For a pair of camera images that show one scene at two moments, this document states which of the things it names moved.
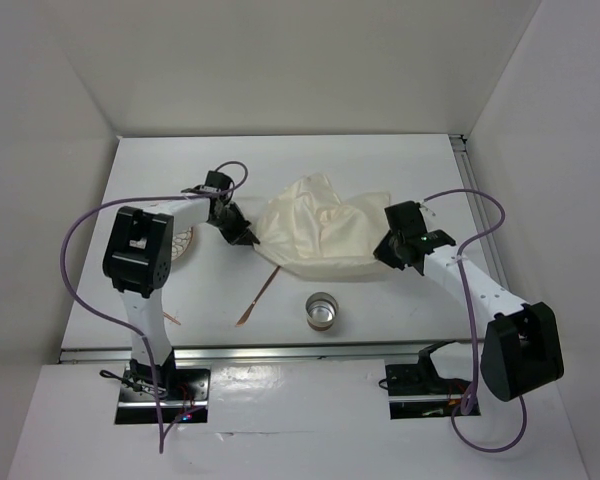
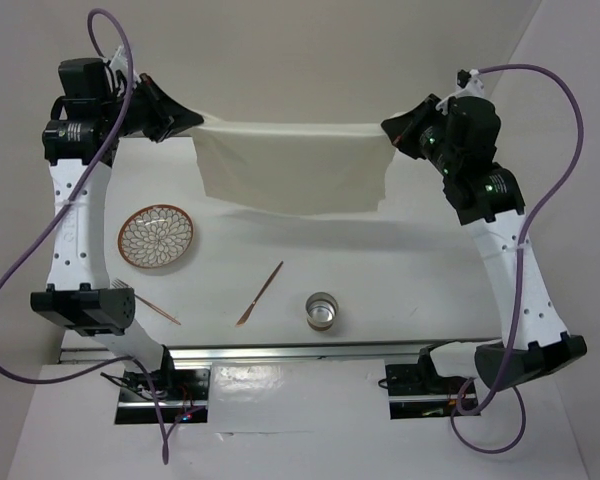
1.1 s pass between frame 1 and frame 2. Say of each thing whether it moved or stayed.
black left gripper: moved
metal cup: stayed
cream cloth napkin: moved
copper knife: stayed
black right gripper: moved
